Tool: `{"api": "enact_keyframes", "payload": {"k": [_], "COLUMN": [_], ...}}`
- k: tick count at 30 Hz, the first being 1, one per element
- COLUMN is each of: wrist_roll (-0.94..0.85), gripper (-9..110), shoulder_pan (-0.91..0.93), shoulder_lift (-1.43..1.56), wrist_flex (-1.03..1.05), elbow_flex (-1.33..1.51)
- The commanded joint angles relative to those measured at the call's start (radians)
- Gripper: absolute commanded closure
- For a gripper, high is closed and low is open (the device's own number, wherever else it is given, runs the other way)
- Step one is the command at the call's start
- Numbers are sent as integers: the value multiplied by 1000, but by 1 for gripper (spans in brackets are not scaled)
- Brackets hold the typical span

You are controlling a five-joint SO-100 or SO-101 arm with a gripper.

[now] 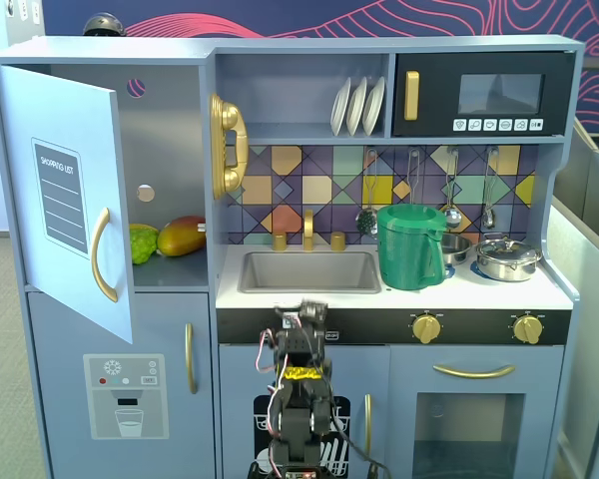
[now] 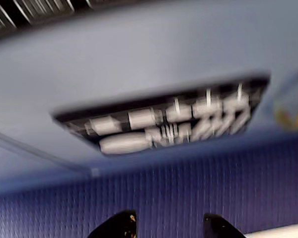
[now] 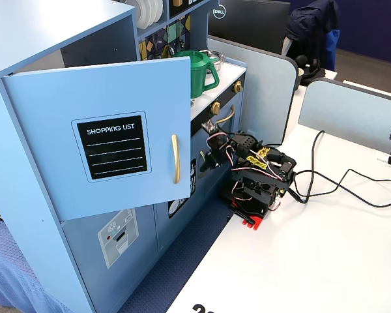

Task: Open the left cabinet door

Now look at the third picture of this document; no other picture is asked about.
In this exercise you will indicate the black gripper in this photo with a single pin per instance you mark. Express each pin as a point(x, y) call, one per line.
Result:
point(212, 158)

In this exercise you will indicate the blue shopping list cabinet door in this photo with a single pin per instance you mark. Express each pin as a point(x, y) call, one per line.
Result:
point(52, 146)

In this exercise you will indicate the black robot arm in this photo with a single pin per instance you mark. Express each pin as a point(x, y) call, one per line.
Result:
point(280, 163)

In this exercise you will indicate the blue ice dispenser cabinet door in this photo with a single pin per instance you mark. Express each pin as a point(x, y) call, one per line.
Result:
point(84, 261)

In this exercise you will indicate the blue toy kitchen cabinet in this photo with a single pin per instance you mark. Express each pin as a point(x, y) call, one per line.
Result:
point(52, 26)

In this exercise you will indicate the gold stove knob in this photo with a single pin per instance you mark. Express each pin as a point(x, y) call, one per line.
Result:
point(215, 107)
point(238, 86)

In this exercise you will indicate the red table clamp base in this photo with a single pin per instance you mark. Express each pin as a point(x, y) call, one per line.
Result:
point(255, 223)

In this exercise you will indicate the small green controller board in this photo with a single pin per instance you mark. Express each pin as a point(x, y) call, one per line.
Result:
point(281, 193)

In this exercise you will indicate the green plastic pitcher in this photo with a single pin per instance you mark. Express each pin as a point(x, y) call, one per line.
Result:
point(200, 75)

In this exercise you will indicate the light blue rounded desk divider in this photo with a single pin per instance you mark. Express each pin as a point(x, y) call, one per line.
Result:
point(267, 84)

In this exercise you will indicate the silver metal pot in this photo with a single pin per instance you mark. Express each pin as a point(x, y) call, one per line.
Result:
point(217, 59)

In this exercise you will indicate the hanging metal utensil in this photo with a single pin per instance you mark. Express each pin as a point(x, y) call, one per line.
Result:
point(171, 50)

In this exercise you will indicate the black headphones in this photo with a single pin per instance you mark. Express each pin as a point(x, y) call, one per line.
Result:
point(301, 60)

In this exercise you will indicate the black Dell monitor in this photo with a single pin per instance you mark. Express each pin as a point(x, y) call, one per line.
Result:
point(247, 23)

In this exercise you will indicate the light blue wide desk divider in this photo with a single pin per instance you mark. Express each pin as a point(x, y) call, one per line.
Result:
point(345, 111)

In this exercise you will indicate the white plate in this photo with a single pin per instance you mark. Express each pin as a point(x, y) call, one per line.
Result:
point(152, 11)
point(142, 13)
point(159, 8)

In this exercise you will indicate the dark navy jacket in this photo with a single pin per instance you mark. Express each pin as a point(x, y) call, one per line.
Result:
point(312, 26)

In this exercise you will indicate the blue knitted cloth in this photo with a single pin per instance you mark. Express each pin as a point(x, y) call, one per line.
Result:
point(6, 261)

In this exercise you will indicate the small gripper camera module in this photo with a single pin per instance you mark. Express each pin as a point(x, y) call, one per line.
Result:
point(209, 126)

